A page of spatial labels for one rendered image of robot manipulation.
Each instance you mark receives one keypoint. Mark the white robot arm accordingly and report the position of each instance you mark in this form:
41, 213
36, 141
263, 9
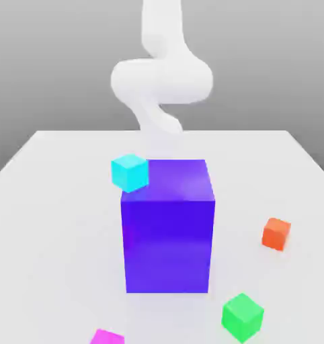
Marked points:
162, 80

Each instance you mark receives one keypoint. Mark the small cyan cube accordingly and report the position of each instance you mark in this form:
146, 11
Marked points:
129, 173

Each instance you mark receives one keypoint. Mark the small orange cube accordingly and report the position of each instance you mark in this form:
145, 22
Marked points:
275, 234

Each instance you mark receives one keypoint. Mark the small green cube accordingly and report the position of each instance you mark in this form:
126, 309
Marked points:
242, 318

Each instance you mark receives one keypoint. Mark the small magenta cube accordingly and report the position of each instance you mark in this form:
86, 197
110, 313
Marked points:
107, 337

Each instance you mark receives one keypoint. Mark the large purple box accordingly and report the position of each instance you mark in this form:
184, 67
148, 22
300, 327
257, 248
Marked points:
167, 242

